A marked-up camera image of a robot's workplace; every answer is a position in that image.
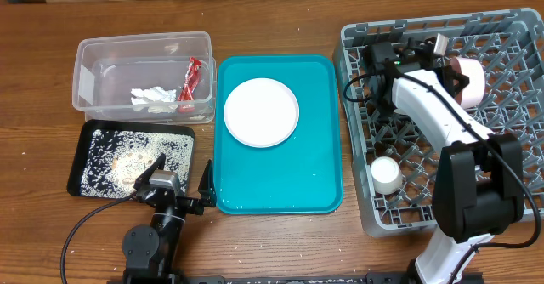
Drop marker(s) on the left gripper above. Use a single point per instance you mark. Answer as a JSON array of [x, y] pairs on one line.
[[207, 194]]

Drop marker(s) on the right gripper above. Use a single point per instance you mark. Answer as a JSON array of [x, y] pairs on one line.
[[444, 78]]

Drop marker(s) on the small pink plate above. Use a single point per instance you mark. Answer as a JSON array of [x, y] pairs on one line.
[[474, 92]]

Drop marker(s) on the rice and food scraps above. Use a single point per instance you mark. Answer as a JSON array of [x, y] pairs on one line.
[[117, 158]]

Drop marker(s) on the white napkin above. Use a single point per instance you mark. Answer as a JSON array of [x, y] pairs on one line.
[[154, 100]]

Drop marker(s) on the red snack wrapper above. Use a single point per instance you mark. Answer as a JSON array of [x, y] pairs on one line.
[[191, 80]]

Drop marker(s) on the white cup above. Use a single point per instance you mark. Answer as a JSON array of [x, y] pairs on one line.
[[386, 175]]

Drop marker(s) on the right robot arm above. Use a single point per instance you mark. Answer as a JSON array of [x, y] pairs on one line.
[[478, 188]]

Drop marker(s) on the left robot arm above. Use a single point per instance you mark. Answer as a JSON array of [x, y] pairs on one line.
[[150, 250]]

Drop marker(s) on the black food waste tray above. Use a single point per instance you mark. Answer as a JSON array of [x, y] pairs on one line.
[[74, 180]]

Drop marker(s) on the grey dishwasher rack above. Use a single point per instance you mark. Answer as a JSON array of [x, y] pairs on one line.
[[507, 43]]

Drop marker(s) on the clear plastic waste bin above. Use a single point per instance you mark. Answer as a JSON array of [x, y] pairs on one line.
[[107, 68]]

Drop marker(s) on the large white round plate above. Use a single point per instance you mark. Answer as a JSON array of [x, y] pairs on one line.
[[261, 112]]

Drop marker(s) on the teal plastic serving tray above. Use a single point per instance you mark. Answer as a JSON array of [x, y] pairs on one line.
[[304, 173]]

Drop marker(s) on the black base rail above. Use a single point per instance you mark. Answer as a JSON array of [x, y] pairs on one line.
[[369, 278]]

